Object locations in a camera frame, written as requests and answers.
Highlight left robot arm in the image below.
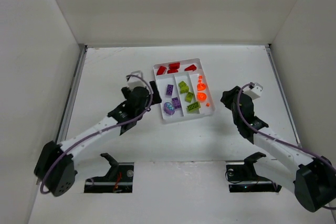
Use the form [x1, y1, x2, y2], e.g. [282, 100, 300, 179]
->
[34, 81, 162, 197]

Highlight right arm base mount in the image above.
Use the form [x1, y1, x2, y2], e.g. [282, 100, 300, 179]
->
[225, 152, 282, 193]

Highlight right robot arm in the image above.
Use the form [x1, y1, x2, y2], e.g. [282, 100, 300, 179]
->
[220, 82, 335, 212]

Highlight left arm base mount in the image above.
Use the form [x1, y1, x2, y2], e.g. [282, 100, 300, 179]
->
[83, 153, 134, 194]

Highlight lime lego under purple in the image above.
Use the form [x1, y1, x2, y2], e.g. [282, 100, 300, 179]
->
[185, 92, 194, 103]

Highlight purple long lego brick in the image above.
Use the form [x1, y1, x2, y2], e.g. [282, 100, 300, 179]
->
[172, 97, 182, 110]

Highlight red flower lego brick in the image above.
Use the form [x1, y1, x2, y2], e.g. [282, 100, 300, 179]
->
[156, 66, 167, 76]

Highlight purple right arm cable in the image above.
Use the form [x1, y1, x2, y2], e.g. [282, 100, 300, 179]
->
[237, 82, 336, 210]

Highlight purple sloped lego brick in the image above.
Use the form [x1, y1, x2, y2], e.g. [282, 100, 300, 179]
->
[163, 102, 175, 115]

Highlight small red lego brick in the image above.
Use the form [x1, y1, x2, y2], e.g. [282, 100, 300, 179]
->
[184, 64, 197, 71]

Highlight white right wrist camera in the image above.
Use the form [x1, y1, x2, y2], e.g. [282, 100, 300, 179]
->
[244, 83, 264, 100]

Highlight red curved lego brick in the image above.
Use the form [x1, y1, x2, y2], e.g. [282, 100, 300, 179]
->
[167, 69, 178, 74]

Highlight small orange lego pieces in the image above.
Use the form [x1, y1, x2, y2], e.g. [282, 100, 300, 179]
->
[196, 75, 211, 108]

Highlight white divided sorting tray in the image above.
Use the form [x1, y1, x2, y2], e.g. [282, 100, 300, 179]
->
[153, 58, 215, 123]

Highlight lime green small lego brick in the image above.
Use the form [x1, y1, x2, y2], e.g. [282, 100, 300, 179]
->
[180, 86, 189, 94]

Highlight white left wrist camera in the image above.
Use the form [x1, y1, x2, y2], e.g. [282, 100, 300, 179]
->
[127, 70, 145, 90]

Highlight red square lego brick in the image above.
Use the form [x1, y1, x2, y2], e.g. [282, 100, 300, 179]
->
[169, 62, 180, 69]

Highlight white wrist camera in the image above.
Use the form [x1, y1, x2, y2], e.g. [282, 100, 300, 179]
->
[244, 83, 264, 100]
[127, 70, 145, 90]

